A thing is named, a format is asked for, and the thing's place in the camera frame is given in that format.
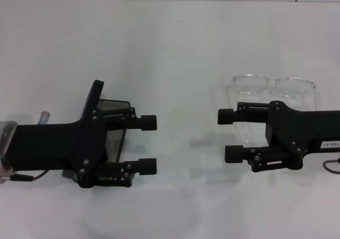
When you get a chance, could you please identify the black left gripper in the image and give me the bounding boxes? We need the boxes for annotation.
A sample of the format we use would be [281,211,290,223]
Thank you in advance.
[5,110,107,189]

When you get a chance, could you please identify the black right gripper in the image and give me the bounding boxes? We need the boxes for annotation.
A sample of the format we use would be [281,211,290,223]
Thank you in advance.
[217,100,340,173]

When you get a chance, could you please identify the black glasses case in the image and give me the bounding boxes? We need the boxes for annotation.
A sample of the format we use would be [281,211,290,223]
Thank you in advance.
[62,79,132,183]

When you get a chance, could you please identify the clear transparent glasses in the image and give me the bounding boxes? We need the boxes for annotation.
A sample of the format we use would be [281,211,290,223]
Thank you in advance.
[225,74,317,147]

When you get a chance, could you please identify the left silver connector plug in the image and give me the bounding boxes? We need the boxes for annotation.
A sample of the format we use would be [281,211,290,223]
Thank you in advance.
[39,110,51,125]

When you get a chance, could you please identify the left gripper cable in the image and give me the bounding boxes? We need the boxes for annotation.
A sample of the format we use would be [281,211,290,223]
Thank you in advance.
[0,168,52,183]

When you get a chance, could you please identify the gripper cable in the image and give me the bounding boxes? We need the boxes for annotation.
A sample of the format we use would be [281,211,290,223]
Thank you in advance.
[322,158,340,175]
[0,168,52,183]

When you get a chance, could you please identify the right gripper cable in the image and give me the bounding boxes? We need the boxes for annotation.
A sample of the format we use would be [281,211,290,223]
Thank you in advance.
[322,158,340,175]

